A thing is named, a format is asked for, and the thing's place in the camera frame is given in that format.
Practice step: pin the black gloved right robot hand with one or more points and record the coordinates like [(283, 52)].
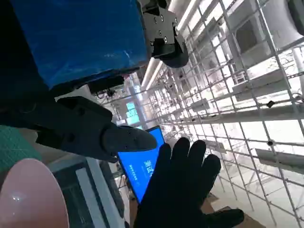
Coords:
[(175, 187)]

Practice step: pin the blue screen monitor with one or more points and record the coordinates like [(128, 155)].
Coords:
[(140, 173)]

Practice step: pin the green cutting mat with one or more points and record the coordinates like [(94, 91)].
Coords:
[(16, 145)]

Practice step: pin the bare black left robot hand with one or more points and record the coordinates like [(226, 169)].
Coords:
[(78, 40)]

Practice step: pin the pink bowl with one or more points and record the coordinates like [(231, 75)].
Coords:
[(31, 197)]

